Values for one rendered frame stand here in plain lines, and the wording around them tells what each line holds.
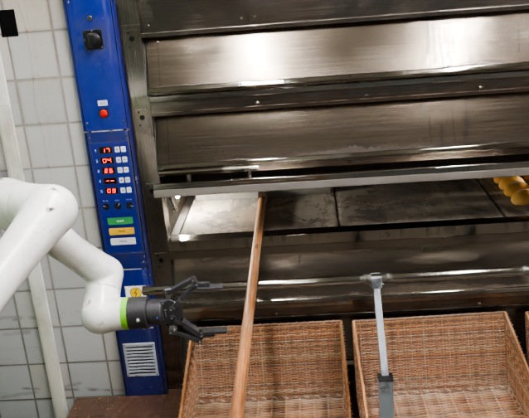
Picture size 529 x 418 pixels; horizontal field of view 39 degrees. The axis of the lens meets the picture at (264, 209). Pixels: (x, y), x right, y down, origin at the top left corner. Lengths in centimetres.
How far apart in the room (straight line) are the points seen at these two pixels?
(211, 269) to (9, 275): 113
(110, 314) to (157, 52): 89
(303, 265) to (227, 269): 27
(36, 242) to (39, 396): 141
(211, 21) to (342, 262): 95
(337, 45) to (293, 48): 14
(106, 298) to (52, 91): 80
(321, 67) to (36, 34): 93
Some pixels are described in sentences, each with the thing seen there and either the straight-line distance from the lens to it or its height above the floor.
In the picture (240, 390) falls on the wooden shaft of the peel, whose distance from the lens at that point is 175.
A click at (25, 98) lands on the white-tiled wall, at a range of 269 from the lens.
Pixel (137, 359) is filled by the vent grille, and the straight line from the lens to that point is 290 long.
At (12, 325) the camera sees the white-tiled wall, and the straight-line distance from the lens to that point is 301.
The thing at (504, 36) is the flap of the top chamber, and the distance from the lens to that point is 259.
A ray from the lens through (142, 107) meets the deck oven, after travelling 259.
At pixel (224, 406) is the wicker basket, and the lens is 282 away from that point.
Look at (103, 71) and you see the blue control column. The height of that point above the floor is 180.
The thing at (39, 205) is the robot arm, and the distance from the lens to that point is 182.
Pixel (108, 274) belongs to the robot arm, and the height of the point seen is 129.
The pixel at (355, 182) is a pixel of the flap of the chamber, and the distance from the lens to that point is 245.
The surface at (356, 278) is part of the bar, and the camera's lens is 232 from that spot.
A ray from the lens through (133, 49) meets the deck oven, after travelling 256.
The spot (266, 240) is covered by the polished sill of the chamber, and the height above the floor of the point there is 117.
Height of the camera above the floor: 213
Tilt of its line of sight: 19 degrees down
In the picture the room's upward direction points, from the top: 5 degrees counter-clockwise
